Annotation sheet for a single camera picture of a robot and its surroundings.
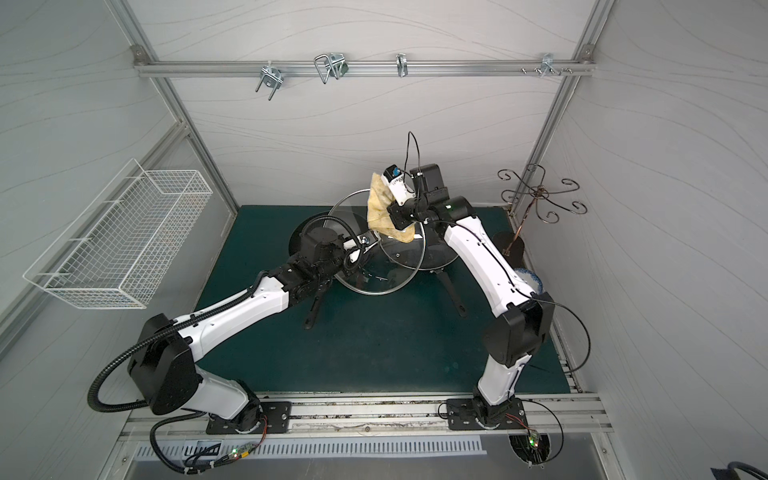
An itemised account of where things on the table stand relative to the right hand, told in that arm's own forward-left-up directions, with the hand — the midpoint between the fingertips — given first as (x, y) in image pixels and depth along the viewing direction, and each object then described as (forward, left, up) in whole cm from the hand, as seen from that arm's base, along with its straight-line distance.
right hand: (393, 204), depth 79 cm
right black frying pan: (-11, -17, -23) cm, 31 cm away
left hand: (-7, +7, -6) cm, 12 cm away
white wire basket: (-20, +63, +2) cm, 67 cm away
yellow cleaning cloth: (-4, +4, -2) cm, 6 cm away
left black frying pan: (+2, +34, -23) cm, 41 cm away
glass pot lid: (-4, +1, -23) cm, 23 cm away
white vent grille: (-55, +47, -31) cm, 79 cm away
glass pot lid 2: (-8, -9, -9) cm, 16 cm away
